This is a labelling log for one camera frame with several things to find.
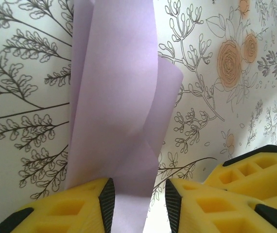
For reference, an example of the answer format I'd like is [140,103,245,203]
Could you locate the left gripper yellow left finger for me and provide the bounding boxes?
[0,177,116,233]

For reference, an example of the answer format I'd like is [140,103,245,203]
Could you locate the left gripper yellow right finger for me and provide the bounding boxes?
[164,179,277,233]

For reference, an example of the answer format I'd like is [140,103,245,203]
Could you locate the light purple cloth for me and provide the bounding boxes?
[64,0,184,233]

